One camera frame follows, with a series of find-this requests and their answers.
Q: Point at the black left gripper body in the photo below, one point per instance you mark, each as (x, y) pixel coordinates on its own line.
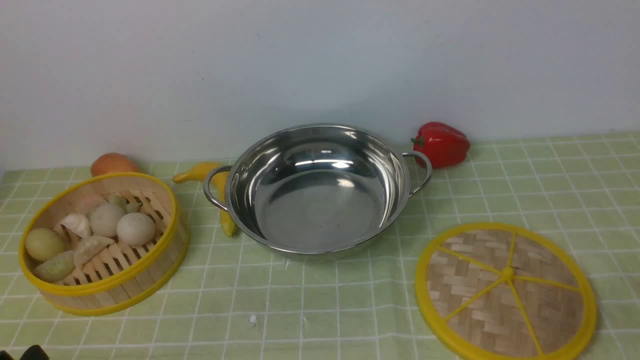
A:
(34, 352)

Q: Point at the bamboo steamer basket yellow rim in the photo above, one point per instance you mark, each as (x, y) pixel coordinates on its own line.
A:
(120, 276)

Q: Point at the woven bamboo steamer lid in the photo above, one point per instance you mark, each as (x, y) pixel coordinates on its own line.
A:
(494, 291)

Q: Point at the stainless steel pot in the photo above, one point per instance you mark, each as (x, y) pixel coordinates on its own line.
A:
(317, 189)

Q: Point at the green dumpling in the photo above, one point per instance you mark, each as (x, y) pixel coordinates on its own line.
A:
(57, 268)

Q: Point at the yellow-green round bun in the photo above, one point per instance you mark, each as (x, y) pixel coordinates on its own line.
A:
(43, 244)

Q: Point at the white crescent dumpling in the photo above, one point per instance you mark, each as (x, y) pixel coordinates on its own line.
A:
(90, 247)

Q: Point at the white pleated dumpling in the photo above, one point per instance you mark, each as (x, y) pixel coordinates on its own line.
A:
(78, 224)

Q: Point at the pale round bun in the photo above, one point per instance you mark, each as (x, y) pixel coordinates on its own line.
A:
(103, 220)

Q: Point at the white round bun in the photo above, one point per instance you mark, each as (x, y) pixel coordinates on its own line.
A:
(135, 229)

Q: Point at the green checked tablecloth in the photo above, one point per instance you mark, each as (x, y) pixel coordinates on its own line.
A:
(233, 299)

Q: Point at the yellow banana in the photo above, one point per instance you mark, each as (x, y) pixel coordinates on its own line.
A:
(198, 173)

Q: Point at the red bell pepper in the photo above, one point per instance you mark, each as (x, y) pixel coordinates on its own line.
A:
(442, 144)

